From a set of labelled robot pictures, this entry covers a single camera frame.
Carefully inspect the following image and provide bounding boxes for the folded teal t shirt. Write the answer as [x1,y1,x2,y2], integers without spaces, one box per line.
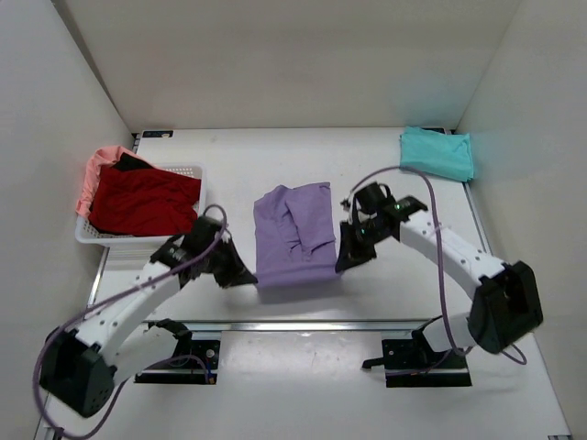
[400,126,475,182]

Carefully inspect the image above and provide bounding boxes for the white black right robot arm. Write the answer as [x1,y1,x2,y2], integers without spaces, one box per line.
[335,182,544,368]

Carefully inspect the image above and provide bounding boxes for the purple t shirt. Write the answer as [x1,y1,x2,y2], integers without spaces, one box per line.
[253,181,338,289]

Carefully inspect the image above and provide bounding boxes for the white plastic laundry basket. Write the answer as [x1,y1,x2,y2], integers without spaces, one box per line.
[75,162,206,247]

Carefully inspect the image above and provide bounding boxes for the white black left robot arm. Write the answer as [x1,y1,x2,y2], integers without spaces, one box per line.
[38,216,258,418]

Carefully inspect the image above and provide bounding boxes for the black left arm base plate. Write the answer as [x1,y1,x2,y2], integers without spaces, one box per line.
[134,339,221,385]

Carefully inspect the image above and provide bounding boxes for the black garment in basket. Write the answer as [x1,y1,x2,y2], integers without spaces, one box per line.
[112,153,153,172]

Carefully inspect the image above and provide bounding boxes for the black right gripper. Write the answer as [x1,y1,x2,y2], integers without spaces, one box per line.
[337,219,391,273]

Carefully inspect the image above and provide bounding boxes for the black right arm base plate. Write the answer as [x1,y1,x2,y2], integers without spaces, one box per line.
[361,325,472,388]

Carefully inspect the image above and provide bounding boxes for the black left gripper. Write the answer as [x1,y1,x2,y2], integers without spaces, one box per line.
[205,234,258,285]

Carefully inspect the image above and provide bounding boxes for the red t shirt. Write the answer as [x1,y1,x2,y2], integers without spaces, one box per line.
[88,168,201,237]

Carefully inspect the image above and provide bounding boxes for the pink t shirt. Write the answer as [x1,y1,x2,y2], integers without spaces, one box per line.
[75,146,138,219]

